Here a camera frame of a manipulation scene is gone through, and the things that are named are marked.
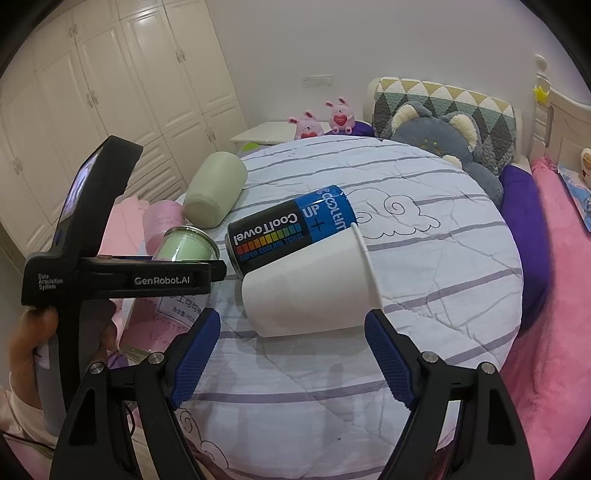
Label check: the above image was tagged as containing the green pink labelled can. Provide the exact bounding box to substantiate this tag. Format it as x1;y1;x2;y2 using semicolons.
120;226;219;364

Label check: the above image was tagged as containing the pink plastic cup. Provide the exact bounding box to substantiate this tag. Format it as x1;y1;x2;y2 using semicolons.
142;200;185;256

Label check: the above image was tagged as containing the pale green cup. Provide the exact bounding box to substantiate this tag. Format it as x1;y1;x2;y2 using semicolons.
183;152;247;230

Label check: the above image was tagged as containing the white paper cup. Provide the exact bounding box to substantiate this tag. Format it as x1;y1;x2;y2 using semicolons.
242;224;383;338

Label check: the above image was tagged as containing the person's left hand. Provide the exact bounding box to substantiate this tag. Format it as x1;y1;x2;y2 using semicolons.
8;307;58;409

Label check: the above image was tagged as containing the pink embroidered quilt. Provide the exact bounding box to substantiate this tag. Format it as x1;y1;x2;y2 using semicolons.
99;196;149;256

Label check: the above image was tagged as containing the pink fleece blanket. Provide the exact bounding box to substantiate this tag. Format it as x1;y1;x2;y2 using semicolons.
502;157;590;479

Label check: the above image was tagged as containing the white striped table quilt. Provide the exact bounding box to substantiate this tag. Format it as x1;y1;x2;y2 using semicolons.
119;134;524;480

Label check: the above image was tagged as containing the blue black towel can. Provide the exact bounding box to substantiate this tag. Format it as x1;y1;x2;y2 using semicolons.
224;185;356;278

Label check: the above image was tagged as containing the white wardrobe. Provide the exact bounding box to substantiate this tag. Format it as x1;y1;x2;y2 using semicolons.
1;1;246;254

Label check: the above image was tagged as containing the white bedside table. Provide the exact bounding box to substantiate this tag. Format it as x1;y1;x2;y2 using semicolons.
229;120;332;148

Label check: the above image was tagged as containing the purple blanket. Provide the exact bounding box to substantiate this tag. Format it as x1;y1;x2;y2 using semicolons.
499;166;550;332

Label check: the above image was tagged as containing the blue cartoon pillow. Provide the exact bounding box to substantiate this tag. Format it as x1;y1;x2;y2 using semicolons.
558;163;591;232

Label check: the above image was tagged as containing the pink bunny plush front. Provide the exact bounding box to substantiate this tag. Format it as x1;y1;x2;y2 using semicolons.
287;110;325;140

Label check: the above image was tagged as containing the pink bunny plush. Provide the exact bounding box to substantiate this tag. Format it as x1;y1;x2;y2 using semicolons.
287;110;325;140
325;97;356;135

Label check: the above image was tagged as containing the cream dog plush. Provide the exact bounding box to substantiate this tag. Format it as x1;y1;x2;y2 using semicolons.
580;148;591;189

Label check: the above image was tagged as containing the pink bunny plush rear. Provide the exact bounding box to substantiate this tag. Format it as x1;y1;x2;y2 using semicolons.
325;97;356;135

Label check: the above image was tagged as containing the grey cat plush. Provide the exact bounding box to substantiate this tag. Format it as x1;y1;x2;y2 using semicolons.
384;101;504;208

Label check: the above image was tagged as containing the triangle pattern cushion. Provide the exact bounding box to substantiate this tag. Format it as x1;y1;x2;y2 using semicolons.
370;76;518;176

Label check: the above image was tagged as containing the cream wooden headboard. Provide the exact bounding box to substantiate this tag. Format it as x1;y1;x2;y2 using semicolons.
526;54;590;173

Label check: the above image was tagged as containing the yellow star sticker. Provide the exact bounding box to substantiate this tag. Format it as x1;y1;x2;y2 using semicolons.
533;85;550;105

